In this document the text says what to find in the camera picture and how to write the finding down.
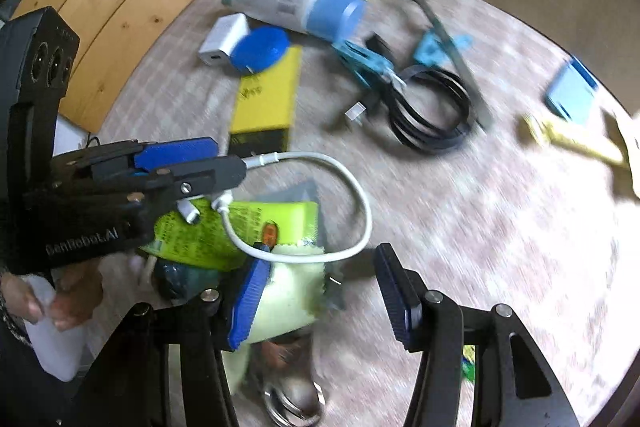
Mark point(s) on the white plastic bottle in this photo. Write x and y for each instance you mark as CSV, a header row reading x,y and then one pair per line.
x,y
55,352

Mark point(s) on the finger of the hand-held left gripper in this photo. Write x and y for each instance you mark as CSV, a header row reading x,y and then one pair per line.
x,y
175,152
220,172

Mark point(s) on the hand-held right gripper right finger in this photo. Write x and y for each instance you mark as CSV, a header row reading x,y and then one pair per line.
x,y
400,302

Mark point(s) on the light blue phone case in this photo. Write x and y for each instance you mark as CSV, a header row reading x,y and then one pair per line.
x,y
570,92

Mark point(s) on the grey blue bottle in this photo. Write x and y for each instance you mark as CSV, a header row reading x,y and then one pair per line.
x,y
280,2

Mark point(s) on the yellow chopstick packet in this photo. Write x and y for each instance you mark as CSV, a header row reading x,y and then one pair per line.
x,y
575,142

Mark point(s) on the pale yellow cloth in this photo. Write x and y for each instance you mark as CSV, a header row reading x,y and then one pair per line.
x,y
290,297

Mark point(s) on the yellow cardboard box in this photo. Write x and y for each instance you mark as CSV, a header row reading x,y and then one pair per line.
x,y
265,107

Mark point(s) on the white printed packet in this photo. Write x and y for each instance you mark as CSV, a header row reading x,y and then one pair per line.
x,y
631,157

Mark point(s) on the blue plastic clip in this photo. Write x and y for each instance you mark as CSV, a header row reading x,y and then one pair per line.
x,y
360,59
432,52

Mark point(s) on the blue round tape measure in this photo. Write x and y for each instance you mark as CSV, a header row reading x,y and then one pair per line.
x,y
262,49

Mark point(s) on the white charger cube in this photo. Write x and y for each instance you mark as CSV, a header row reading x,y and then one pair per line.
x,y
220,39

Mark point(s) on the lime green packet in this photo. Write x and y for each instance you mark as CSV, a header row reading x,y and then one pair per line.
x,y
210,237

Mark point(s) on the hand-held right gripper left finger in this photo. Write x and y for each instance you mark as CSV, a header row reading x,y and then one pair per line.
x,y
247,307

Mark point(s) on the person's left hand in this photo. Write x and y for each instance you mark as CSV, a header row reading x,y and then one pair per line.
x,y
75,302

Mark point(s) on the clear plastic bag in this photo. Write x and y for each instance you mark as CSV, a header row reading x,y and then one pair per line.
x,y
300,194

